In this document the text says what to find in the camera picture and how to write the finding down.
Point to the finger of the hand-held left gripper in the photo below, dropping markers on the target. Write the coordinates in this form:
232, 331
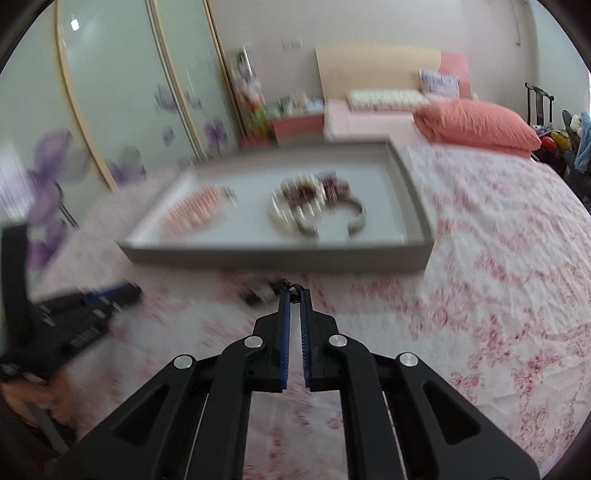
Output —
115, 293

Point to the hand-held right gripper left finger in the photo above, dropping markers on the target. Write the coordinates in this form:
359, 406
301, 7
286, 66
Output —
285, 341

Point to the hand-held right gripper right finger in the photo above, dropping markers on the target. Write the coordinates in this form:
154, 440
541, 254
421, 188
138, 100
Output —
305, 341

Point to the small pearl drop earring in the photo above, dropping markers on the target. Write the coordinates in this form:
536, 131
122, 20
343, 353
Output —
258, 294

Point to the grey cardboard tray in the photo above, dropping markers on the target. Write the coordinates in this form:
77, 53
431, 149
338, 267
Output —
249, 251

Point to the person's left hand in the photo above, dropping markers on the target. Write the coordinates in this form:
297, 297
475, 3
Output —
32, 394

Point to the pink floral bedsheet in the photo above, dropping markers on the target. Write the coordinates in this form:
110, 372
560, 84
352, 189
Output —
485, 277

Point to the floral sliding wardrobe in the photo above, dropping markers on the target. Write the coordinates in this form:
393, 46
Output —
115, 92

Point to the pink nightstand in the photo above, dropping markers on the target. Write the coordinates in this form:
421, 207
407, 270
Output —
298, 129

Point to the pink bed mattress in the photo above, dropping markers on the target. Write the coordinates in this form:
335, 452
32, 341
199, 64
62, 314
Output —
360, 122

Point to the clear plush toy tube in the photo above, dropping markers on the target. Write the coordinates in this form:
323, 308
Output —
249, 92

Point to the floral pillow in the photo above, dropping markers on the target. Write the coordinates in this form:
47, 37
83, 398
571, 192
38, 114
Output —
388, 98

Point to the orange pillow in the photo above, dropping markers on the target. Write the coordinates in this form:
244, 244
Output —
475, 122

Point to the beige pink headboard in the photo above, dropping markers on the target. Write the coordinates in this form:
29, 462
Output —
369, 64

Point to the purple patterned cushion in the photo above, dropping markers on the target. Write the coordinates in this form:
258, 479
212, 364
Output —
438, 83

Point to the colourful cloth pile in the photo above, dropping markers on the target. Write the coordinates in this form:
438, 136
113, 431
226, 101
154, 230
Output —
554, 141

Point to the dark wooden chair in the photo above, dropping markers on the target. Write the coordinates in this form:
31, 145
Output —
538, 104

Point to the blue plush toy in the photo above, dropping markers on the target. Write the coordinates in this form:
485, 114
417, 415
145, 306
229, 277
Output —
584, 143

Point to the white wall socket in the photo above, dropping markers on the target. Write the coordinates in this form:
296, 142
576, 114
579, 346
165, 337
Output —
292, 45

